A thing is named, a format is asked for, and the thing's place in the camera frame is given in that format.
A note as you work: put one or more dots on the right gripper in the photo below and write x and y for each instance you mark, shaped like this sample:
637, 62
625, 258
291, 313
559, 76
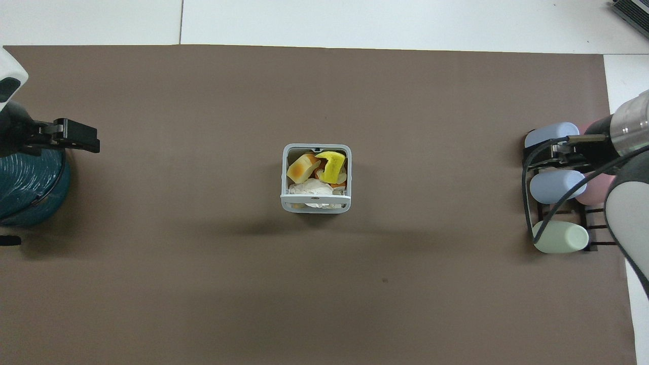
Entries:
599, 138

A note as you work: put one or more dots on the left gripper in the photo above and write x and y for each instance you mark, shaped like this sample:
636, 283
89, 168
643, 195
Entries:
14, 131

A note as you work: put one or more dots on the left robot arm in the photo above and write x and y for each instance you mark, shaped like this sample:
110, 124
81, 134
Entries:
9, 66

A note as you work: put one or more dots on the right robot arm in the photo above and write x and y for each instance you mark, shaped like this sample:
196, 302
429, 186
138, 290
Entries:
628, 121

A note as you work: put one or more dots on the light grey square trash can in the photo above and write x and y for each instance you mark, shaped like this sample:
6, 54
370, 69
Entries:
316, 208

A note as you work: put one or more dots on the pink cup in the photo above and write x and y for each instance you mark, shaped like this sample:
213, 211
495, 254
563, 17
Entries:
598, 188

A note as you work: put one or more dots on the light blue cup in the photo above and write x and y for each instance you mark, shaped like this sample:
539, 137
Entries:
555, 186
547, 135

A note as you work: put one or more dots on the teal ribbed round bin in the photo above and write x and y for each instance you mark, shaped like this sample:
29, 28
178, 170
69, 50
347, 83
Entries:
30, 187

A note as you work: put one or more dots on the black cup rack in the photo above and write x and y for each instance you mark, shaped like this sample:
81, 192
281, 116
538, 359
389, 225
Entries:
592, 215

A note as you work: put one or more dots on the light green cup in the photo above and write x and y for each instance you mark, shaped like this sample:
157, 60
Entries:
560, 237

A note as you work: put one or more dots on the black stand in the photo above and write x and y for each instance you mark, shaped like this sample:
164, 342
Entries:
9, 241

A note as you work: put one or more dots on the dark ribbed device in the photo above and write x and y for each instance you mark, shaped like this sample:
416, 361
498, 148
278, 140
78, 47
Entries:
634, 10

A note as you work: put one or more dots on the orange yellow bread piece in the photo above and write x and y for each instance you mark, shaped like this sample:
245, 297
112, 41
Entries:
301, 169

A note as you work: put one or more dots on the white crumpled paper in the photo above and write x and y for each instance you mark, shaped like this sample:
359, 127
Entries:
310, 189

